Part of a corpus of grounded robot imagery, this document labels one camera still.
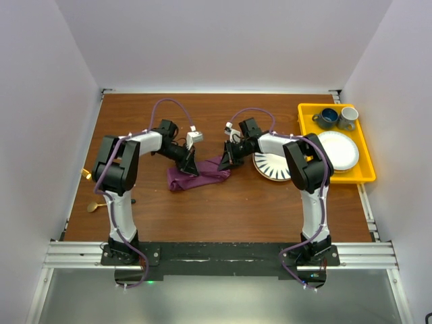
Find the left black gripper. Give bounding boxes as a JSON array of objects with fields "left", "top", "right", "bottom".
[{"left": 155, "top": 142, "right": 199, "bottom": 176}]

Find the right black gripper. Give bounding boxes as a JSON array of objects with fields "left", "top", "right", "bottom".
[{"left": 218, "top": 140, "right": 254, "bottom": 173}]

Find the purple cloth napkin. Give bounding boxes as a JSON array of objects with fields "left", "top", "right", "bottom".
[{"left": 167, "top": 156, "right": 230, "bottom": 192}]

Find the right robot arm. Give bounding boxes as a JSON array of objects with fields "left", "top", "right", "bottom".
[{"left": 219, "top": 118, "right": 334, "bottom": 265}]

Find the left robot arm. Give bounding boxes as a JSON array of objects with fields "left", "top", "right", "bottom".
[{"left": 92, "top": 119, "right": 203, "bottom": 265}]

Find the blue striped white plate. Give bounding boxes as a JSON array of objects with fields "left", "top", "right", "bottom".
[{"left": 252, "top": 153, "right": 291, "bottom": 182}]

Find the blue grey bowl cup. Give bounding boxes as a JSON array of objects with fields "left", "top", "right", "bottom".
[{"left": 312, "top": 107, "right": 339, "bottom": 130}]

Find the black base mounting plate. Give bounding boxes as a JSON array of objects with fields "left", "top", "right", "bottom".
[{"left": 100, "top": 242, "right": 341, "bottom": 288}]

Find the white plate in tray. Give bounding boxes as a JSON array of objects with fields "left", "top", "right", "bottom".
[{"left": 318, "top": 131, "right": 360, "bottom": 172}]

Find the white grey mug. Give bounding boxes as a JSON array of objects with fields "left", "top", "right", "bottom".
[{"left": 337, "top": 107, "right": 359, "bottom": 131}]

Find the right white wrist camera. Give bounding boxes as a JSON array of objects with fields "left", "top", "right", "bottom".
[{"left": 224, "top": 122, "right": 242, "bottom": 143}]

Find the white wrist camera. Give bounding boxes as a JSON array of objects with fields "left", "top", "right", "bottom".
[
  {"left": 224, "top": 122, "right": 242, "bottom": 143},
  {"left": 186, "top": 126, "right": 203, "bottom": 151}
]

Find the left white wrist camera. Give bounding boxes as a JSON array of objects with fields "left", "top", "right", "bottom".
[{"left": 186, "top": 126, "right": 203, "bottom": 151}]

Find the gold fork green handle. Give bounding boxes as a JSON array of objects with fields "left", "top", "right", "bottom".
[{"left": 81, "top": 168, "right": 92, "bottom": 181}]

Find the gold spoon green handle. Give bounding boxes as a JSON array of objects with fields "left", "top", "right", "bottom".
[{"left": 86, "top": 201, "right": 107, "bottom": 213}]

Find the aluminium frame rail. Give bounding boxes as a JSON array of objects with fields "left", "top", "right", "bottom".
[{"left": 25, "top": 88, "right": 414, "bottom": 324}]

